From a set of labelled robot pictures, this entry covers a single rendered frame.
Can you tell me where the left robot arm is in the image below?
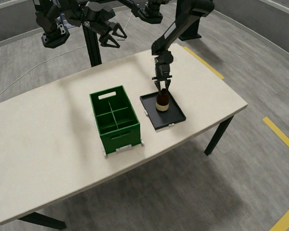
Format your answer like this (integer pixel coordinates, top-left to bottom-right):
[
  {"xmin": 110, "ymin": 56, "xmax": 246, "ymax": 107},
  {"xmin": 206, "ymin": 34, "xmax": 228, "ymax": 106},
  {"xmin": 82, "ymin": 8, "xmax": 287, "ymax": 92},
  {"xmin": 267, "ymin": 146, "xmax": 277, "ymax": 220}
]
[{"xmin": 139, "ymin": 0, "xmax": 215, "ymax": 77}]

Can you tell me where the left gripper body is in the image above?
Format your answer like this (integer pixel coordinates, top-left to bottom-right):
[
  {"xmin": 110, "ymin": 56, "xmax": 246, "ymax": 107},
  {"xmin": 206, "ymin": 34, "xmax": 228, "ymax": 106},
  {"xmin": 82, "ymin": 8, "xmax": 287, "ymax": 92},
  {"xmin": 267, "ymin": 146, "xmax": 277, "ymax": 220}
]
[{"xmin": 152, "ymin": 75, "xmax": 172, "ymax": 82}]

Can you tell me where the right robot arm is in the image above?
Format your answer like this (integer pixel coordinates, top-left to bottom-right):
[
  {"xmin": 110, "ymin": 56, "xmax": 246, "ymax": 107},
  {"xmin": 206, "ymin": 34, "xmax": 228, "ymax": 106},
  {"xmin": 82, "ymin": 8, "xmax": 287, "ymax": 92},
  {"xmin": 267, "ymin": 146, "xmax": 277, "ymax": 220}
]
[{"xmin": 33, "ymin": 0, "xmax": 116, "ymax": 44}]

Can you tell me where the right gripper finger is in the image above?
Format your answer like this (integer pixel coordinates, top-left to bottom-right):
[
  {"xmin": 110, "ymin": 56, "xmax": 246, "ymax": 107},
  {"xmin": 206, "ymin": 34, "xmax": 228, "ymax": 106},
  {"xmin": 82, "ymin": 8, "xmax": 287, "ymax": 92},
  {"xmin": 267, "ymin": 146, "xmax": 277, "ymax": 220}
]
[
  {"xmin": 112, "ymin": 23, "xmax": 127, "ymax": 39},
  {"xmin": 101, "ymin": 33, "xmax": 120, "ymax": 49}
]

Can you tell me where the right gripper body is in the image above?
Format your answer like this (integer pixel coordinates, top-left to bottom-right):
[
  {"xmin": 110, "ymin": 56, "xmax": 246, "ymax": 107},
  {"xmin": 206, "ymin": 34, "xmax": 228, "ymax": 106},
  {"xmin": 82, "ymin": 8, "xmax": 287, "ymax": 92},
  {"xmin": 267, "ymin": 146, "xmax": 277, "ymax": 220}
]
[{"xmin": 92, "ymin": 22, "xmax": 117, "ymax": 46}]

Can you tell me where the green plastic crate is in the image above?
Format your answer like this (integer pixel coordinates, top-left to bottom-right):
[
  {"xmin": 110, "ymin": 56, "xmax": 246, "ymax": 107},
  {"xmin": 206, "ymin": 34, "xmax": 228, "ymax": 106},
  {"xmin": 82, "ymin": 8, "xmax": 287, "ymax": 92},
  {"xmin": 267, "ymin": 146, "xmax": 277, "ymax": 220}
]
[{"xmin": 91, "ymin": 89, "xmax": 141, "ymax": 154}]

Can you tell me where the brown glass bottle with cream label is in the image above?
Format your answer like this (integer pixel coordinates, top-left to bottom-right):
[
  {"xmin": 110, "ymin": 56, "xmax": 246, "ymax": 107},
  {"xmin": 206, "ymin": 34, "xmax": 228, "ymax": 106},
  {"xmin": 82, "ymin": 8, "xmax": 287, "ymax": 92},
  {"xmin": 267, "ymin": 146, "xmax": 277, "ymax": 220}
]
[{"xmin": 156, "ymin": 88, "xmax": 170, "ymax": 113}]

